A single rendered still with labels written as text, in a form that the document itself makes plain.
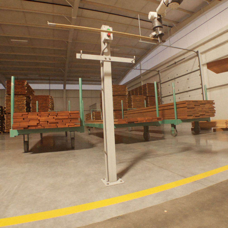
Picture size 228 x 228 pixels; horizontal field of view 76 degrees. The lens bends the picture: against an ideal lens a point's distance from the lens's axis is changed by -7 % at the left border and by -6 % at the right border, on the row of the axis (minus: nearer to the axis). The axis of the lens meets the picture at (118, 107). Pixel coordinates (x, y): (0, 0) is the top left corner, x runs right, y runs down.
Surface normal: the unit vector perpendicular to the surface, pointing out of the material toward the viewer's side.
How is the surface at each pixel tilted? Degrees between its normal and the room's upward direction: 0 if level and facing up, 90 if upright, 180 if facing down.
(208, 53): 86
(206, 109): 90
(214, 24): 90
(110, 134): 90
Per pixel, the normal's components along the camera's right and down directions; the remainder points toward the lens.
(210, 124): -0.93, 0.02
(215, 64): -0.76, -0.01
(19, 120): 0.36, -0.09
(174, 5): -0.09, 1.00
